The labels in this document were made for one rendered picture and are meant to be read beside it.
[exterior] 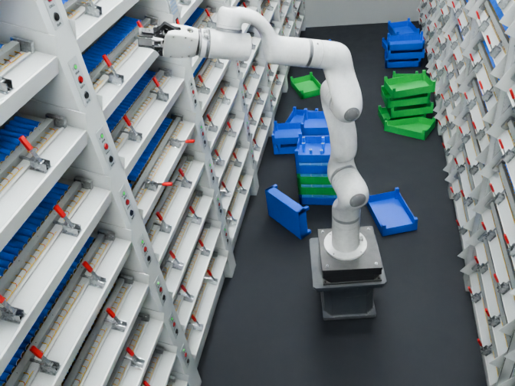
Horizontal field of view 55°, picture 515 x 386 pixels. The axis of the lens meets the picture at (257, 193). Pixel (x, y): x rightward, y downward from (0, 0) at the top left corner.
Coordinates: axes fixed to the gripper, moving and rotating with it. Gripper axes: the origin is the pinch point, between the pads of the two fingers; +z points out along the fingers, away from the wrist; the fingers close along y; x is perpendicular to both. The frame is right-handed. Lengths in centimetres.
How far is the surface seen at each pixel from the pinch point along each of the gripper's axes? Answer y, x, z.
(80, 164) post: 13.0, -35.7, 17.5
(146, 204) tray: 41, -35, -2
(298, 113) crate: 186, 112, -130
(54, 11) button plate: -21.6, -15.2, 21.8
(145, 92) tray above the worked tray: 33.1, 5.6, -1.8
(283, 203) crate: 124, 5, -83
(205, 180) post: 84, -3, -31
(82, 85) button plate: -6.2, -23.6, 16.3
